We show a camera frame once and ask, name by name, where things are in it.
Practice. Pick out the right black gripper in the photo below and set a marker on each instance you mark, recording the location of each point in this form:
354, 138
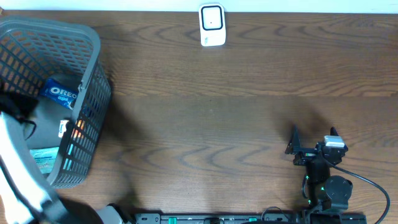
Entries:
294, 147

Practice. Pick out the grey plastic basket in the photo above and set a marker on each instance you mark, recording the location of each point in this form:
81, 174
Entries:
34, 50

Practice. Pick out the white barcode scanner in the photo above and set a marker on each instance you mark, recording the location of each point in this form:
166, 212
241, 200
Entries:
212, 25

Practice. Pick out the blue Oreo cookie pack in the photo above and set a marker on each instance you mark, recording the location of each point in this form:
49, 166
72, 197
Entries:
60, 94

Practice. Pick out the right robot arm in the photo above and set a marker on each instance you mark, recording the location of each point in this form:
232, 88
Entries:
328, 194

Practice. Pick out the small orange snack packet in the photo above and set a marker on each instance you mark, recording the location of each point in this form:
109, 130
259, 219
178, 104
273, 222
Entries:
63, 127

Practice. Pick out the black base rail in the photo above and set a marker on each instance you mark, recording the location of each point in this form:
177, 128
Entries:
272, 217

